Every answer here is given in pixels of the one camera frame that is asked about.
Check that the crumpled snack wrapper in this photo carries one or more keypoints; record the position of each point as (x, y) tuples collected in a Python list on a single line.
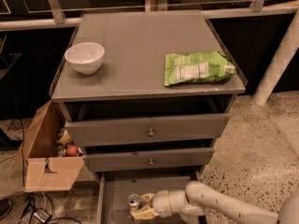
[(63, 138)]

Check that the brown cardboard box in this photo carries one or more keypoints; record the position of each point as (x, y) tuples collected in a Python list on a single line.
[(45, 170)]

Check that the grey drawer cabinet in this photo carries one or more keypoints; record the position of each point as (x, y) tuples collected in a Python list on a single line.
[(130, 84)]

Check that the grey middle drawer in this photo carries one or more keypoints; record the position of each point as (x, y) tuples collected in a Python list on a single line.
[(148, 159)]

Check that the grey bottom drawer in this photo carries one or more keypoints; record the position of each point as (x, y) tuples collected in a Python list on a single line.
[(116, 187)]

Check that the silver redbull can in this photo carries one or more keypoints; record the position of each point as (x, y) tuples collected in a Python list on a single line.
[(134, 202)]

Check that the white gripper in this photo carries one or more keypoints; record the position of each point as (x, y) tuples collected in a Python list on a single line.
[(161, 200)]

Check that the white ceramic bowl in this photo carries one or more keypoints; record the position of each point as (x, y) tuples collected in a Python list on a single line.
[(86, 57)]

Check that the grey drawer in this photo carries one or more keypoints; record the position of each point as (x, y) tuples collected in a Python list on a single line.
[(148, 159), (116, 187), (109, 132)]

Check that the grey top drawer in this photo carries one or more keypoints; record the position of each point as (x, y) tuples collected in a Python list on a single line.
[(109, 132)]

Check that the green chip bag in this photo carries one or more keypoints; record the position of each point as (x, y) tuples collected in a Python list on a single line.
[(198, 67)]

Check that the metal railing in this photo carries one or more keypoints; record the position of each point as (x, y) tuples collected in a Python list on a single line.
[(17, 15)]

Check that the red apple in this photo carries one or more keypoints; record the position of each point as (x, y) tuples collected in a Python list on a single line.
[(72, 151)]

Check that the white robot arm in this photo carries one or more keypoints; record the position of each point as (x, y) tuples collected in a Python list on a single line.
[(197, 196)]

